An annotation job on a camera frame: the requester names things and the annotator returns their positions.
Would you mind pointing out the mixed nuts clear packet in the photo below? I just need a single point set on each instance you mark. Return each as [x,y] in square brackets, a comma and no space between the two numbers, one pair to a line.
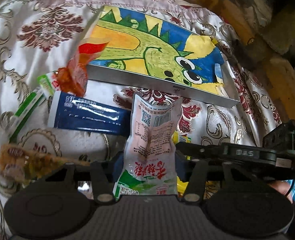
[24,165]

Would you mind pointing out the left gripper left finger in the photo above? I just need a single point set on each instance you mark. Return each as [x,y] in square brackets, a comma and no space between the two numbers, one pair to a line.
[101,174]

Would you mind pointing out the blue white snack packet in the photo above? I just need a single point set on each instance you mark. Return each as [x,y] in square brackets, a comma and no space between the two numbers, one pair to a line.
[71,112]

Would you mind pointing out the orange red snack packet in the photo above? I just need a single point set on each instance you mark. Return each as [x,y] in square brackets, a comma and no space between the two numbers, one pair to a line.
[73,78]

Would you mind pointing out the wooden bed frame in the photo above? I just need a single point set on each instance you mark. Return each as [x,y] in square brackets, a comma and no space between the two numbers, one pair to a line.
[266,44]

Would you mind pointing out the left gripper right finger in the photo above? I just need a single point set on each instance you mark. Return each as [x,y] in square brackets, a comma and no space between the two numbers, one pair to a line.
[198,171]

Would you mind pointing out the dinosaur painted tray box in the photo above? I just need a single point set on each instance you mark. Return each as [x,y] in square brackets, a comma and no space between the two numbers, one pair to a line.
[147,52]

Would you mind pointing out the green white snack packet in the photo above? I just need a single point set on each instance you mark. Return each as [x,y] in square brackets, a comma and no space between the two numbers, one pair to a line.
[48,85]

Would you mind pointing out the floral satin bedspread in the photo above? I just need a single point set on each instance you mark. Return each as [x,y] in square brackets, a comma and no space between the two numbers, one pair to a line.
[38,36]

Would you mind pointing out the pink white snack packet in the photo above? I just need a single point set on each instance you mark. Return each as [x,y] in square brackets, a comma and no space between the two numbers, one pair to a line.
[149,153]

